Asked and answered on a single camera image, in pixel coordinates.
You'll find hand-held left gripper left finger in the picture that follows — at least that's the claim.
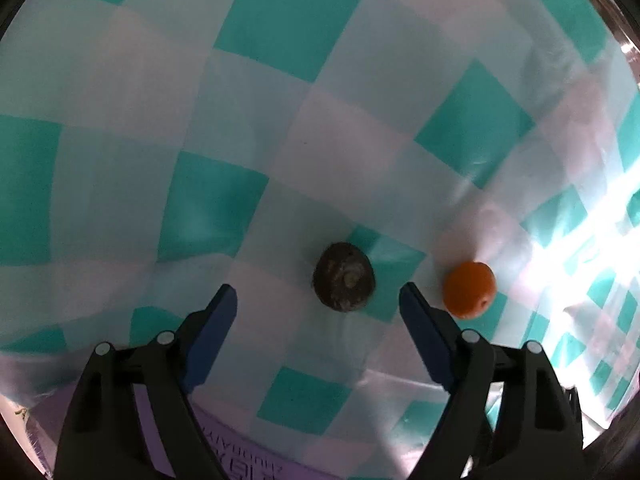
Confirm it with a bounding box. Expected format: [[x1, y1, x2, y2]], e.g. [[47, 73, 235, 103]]
[[52, 283, 239, 480]]

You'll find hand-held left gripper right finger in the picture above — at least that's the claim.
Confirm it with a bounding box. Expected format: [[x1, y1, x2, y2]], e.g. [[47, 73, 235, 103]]
[[399, 281, 586, 480]]

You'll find dark round fruit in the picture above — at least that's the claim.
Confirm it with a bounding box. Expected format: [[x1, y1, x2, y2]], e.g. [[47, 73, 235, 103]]
[[312, 241, 377, 313]]

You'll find small orange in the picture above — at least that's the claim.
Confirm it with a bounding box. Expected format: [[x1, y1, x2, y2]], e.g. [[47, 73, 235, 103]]
[[442, 261, 497, 320]]

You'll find teal white checkered tablecloth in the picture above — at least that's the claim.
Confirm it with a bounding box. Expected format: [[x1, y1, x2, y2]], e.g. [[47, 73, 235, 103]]
[[0, 0, 640, 463]]

